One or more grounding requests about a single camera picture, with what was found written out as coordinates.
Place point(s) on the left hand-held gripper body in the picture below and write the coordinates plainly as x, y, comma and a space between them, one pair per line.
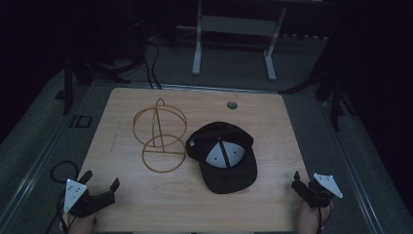
85, 203

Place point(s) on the person's left hand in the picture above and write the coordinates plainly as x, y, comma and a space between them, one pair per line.
82, 225

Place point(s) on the white metal table frame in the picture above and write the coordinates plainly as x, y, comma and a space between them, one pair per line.
233, 25

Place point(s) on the black rectangular floor bracket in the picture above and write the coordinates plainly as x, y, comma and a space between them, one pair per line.
81, 121

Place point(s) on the black baseball cap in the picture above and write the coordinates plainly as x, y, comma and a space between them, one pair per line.
222, 159

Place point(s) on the grey table grommet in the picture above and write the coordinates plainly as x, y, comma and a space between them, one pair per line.
232, 105

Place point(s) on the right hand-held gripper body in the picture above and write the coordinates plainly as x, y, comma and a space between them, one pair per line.
319, 194

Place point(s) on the black tripod stand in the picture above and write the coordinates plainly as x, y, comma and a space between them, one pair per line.
73, 70
332, 91

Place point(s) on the person's right hand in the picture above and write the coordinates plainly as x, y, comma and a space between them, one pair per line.
310, 218

